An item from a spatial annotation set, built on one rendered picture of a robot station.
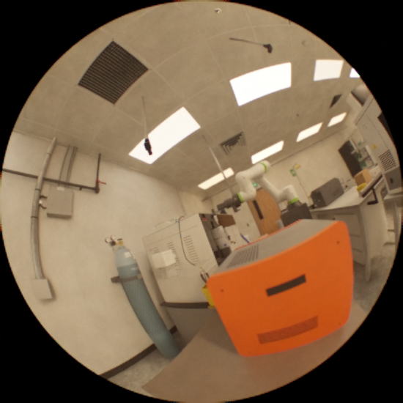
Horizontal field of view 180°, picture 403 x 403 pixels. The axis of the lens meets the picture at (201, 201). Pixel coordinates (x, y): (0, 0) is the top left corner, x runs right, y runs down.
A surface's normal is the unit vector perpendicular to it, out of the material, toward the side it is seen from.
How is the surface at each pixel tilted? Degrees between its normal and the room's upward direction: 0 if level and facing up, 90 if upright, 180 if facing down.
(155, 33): 180
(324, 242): 90
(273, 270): 90
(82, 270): 90
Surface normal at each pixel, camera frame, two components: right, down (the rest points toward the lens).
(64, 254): 0.83, -0.43
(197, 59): 0.34, 0.90
